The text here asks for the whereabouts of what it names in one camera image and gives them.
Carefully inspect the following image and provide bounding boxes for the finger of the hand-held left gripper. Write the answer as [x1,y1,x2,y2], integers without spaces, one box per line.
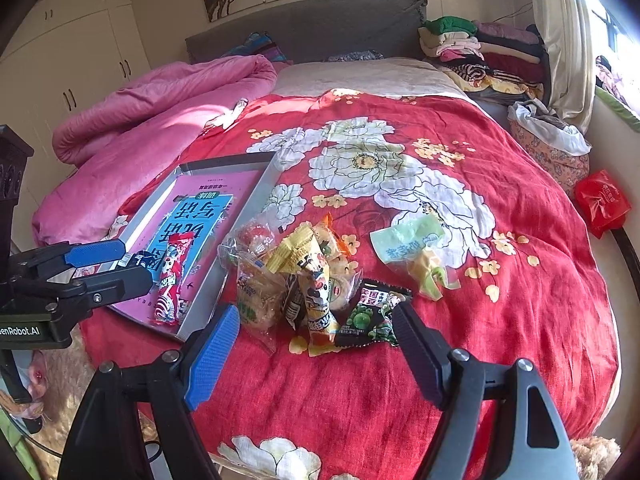
[0,266,153,318]
[7,239,127,286]

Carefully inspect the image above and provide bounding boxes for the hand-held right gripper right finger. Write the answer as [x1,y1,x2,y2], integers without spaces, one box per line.
[390,301,581,480]

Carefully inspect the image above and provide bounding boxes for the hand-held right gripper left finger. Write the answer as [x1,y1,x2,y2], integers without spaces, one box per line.
[57,302,241,480]

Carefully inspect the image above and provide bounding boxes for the red cartoon snack stick packet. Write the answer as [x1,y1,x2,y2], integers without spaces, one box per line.
[152,234,196,328]

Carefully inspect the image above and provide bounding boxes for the clear meat floss cake packet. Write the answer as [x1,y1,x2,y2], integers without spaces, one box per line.
[234,267,287,352]

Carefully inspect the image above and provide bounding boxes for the grey shallow box pink print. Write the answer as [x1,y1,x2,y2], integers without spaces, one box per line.
[107,152,281,343]

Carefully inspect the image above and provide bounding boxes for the black green pea packet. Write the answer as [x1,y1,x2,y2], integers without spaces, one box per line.
[334,278,413,350]

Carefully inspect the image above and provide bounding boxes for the red floral blanket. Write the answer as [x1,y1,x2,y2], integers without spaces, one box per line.
[80,87,621,480]

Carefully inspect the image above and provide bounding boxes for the brown furry cloth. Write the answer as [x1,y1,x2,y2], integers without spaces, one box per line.
[0,332,156,466]

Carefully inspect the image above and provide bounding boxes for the dark brown snack packet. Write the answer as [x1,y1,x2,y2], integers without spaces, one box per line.
[285,280,307,332]

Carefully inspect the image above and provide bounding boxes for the clear round cake packet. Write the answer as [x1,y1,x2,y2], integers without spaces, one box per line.
[322,255,363,311]

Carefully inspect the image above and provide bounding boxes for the pale green snack packet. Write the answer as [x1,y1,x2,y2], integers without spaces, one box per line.
[370,212,461,301]

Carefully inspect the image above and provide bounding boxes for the yellow cartoon snack packet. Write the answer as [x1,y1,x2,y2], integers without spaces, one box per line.
[265,225,342,357]

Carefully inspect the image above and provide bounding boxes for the clear packet red white sweets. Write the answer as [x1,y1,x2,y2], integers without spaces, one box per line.
[218,212,281,272]

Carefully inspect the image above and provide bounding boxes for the orange snack packet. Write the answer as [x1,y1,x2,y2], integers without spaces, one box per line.
[325,212,362,257]

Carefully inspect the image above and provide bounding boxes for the pink quilt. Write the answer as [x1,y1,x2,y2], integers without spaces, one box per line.
[32,55,278,261]

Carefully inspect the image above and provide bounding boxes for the cream wardrobe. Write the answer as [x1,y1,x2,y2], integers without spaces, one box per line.
[0,0,152,161]

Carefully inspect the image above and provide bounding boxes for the small white red cloth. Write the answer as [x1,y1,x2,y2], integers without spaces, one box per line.
[202,97,251,139]

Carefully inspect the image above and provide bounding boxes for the brown plush toy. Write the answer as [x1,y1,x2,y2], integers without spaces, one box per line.
[570,435,622,480]

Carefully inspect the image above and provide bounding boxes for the red plastic bag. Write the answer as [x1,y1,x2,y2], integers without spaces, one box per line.
[574,170,632,239]

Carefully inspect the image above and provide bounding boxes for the floral fabric bag with clothes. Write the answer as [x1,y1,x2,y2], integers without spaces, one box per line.
[507,100,592,202]

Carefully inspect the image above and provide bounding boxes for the colourful striped pillow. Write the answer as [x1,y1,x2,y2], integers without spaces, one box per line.
[220,31,293,66]

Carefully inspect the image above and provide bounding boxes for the beige bed sheet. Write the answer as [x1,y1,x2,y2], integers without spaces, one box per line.
[272,57,481,107]

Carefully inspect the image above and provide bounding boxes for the dark patterned cloth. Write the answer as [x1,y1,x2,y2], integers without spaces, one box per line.
[322,50,386,64]

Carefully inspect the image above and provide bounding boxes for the pile of folded clothes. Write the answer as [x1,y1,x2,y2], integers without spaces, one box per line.
[417,16,551,106]

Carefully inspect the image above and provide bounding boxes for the green window sill cushion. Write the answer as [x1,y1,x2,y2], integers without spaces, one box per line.
[595,85,640,133]

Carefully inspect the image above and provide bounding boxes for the grey padded headboard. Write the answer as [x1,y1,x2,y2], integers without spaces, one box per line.
[185,0,428,66]

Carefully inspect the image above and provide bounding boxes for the cream curtain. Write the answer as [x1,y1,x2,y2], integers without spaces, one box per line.
[530,0,601,133]

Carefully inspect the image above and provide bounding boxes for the window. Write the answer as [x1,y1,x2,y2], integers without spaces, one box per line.
[585,0,640,116]

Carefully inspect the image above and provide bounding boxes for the dark bed frame rail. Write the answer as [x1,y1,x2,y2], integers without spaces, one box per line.
[607,227,640,283]

